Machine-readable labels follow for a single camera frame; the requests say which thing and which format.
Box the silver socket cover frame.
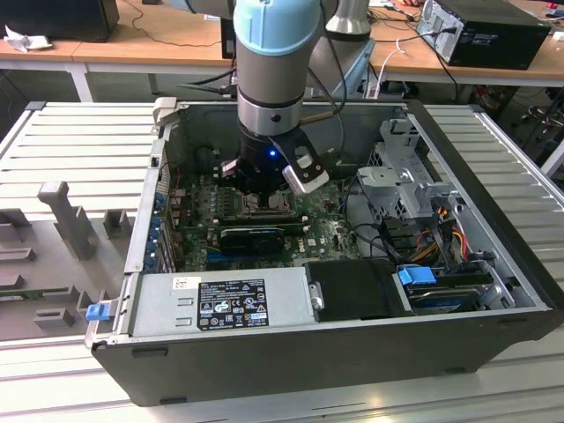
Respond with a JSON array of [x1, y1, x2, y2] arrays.
[[241, 192, 293, 215]]

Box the thin metal locking lever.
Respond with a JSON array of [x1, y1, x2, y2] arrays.
[[240, 209, 295, 218]]

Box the CPU socket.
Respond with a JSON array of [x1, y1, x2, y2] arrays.
[[237, 191, 297, 218]]

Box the black RAM slot white latches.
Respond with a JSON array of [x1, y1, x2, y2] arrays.
[[214, 215, 308, 224]]

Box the black graphics card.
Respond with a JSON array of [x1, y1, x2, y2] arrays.
[[218, 225, 287, 257]]

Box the green motherboard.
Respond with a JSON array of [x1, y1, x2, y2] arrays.
[[169, 169, 389, 273]]

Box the small black box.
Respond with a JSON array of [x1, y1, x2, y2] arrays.
[[219, 19, 239, 59]]

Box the silver metal drive cage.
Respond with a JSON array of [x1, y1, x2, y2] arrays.
[[355, 116, 471, 224]]

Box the pale blue teach pendant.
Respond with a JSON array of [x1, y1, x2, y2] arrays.
[[334, 39, 376, 99]]

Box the black plastic shroud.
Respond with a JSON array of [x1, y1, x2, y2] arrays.
[[302, 258, 418, 323]]

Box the silver power supply unit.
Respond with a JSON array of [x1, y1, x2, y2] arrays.
[[129, 266, 319, 339]]

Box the hard disk in blue carrier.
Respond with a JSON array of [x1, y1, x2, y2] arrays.
[[395, 263, 490, 317]]

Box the black and silver PC case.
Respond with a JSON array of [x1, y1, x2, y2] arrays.
[[83, 97, 564, 409]]

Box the blue case latch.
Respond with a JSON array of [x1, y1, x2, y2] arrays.
[[86, 302, 111, 323]]

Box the grey parts rack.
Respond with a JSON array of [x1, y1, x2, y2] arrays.
[[0, 180, 138, 344]]

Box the large black monitor box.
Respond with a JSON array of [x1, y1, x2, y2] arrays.
[[0, 0, 121, 44]]

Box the green RAM stick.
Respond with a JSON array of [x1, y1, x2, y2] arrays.
[[0, 288, 71, 303]]

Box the crumpled white paper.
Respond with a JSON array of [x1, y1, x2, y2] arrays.
[[3, 24, 54, 53]]

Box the black desktop PC tower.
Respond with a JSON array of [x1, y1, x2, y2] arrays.
[[416, 0, 553, 71]]

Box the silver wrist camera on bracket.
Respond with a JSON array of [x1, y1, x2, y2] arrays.
[[267, 131, 330, 196]]

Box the grey case handle latch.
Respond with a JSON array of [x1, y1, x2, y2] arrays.
[[152, 97, 180, 130]]

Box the wooden desk white frame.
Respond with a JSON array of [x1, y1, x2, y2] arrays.
[[0, 0, 241, 103], [369, 0, 564, 105]]

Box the yellow orange power wires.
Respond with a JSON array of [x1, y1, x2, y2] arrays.
[[413, 218, 471, 265]]

